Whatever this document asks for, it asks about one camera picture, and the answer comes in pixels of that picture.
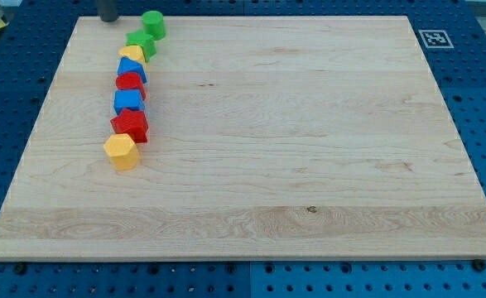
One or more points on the blue cube block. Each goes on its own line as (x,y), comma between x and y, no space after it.
(130,98)

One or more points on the yellow rounded block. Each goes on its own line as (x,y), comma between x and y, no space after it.
(133,52)

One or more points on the yellow hexagonal block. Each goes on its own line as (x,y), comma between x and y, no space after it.
(122,152)

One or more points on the blue triangular block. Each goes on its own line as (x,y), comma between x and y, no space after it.
(128,65)

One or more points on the light wooden board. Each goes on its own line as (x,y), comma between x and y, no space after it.
(270,138)

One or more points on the red star block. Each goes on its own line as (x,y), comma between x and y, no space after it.
(133,123)

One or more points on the green cylinder block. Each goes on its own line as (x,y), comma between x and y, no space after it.
(153,24)

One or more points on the white fiducial marker tag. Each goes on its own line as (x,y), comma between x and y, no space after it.
(435,39)

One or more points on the red rounded block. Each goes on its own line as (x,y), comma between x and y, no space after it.
(130,80)

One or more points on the green cube block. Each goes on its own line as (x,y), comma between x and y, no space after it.
(144,40)

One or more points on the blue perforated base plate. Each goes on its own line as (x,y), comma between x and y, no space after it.
(30,50)

